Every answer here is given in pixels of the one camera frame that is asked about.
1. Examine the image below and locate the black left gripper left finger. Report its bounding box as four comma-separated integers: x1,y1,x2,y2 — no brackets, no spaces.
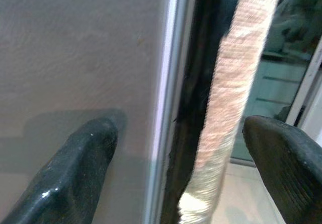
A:
0,115,119,224

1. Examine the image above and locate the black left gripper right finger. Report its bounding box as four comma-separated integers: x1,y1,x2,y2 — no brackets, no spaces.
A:
243,115,322,224

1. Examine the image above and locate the pink cloth door pull strap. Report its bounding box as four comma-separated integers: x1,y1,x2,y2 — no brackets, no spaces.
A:
177,0,285,224

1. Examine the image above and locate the white fridge door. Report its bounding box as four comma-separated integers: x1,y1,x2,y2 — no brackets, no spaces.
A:
0,0,242,224

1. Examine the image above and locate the dark green glossy cabinet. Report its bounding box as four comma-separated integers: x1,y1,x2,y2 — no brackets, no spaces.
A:
231,0,322,164

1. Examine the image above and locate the white frame post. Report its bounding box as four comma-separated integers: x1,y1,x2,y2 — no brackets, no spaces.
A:
285,36,322,136

